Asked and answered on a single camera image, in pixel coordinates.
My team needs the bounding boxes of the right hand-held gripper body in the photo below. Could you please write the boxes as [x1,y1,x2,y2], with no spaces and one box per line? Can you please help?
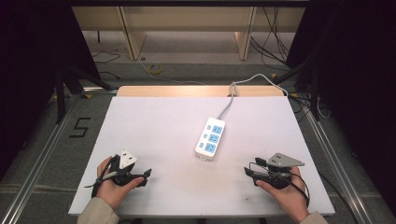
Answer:
[252,152,305,190]

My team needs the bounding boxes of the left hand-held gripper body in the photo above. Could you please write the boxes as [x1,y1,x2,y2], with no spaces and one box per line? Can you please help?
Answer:
[106,149,149,188]

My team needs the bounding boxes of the person's left hand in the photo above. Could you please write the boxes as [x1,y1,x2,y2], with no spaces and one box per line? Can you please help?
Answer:
[96,156,145,211]

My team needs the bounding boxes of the person's right hand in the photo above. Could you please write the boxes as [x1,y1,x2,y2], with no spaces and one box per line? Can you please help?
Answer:
[255,166,311,224]

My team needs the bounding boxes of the white table board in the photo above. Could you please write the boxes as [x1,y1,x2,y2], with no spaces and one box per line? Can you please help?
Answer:
[67,95,336,218]

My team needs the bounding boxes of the white power strip blue sockets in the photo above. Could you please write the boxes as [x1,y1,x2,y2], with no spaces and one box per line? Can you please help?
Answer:
[194,117,227,162]

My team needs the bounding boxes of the black tape floor mark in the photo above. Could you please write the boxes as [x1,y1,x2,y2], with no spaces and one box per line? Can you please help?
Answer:
[68,117,92,139]

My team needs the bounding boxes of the wooden table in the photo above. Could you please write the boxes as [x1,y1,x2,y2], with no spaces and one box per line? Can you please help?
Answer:
[116,85,285,98]

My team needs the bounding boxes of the black metal stand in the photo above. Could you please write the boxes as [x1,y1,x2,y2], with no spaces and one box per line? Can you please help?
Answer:
[54,63,116,125]
[273,57,322,122]

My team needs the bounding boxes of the yellow tape roll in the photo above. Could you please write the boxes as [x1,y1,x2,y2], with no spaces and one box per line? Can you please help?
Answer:
[148,63,163,76]

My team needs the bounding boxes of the black curtain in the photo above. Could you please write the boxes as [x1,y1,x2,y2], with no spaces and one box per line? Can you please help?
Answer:
[284,0,396,216]
[0,0,101,181]

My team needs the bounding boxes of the light wooden bench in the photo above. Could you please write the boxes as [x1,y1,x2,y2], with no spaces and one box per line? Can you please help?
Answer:
[71,6,306,62]

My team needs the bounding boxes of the grey left gripper cable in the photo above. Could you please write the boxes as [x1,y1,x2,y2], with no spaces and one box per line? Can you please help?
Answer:
[84,172,120,189]

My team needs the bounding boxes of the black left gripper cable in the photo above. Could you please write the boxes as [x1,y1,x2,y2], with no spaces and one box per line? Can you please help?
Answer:
[91,157,115,199]

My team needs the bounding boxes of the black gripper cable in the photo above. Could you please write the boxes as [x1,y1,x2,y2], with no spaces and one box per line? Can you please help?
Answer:
[91,157,115,199]
[290,172,311,208]

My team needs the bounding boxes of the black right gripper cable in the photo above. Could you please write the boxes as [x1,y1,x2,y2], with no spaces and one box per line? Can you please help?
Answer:
[290,172,311,208]

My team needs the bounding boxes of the long black floor cable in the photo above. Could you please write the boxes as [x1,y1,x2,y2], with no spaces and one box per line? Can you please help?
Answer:
[317,170,360,224]

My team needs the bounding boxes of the aluminium floor rail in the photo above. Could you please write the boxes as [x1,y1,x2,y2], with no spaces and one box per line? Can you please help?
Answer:
[0,87,120,224]
[297,101,376,224]

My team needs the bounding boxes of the grey power strip cable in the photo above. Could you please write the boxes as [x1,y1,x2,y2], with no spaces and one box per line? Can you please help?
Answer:
[217,73,290,120]

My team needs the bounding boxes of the black floor cable bundle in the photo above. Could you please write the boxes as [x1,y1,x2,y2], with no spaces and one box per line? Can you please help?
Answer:
[249,6,295,68]

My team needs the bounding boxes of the thin black floor cable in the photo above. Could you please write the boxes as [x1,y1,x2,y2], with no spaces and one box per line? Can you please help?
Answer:
[91,50,122,80]

